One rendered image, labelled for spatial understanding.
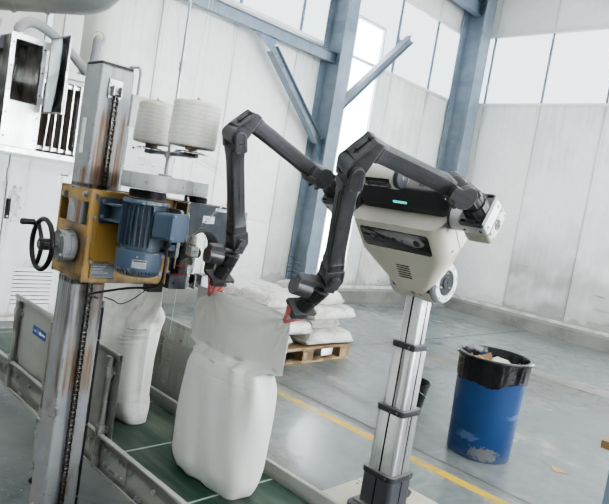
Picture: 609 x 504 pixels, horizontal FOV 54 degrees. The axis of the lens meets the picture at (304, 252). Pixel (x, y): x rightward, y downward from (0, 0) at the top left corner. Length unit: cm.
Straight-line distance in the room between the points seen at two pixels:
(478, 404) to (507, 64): 790
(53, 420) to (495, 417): 263
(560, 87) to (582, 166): 134
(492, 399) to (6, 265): 354
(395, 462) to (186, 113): 148
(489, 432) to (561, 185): 663
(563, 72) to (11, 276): 849
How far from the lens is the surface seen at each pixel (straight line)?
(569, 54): 1066
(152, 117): 229
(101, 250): 213
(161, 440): 257
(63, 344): 223
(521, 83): 1084
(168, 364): 306
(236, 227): 210
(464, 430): 405
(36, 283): 505
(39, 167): 494
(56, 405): 229
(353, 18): 847
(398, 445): 240
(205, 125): 206
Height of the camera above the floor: 140
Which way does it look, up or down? 5 degrees down
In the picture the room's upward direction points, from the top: 9 degrees clockwise
